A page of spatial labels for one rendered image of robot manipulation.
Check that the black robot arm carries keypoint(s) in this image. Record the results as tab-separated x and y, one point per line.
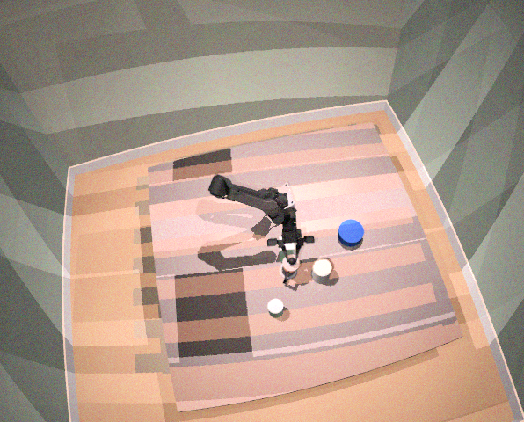
269	200

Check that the blue cylinder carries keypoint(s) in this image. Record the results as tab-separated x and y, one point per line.
350	233

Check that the glass french press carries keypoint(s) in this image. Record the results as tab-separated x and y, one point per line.
288	270

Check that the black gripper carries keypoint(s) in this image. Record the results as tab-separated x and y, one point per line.
301	241

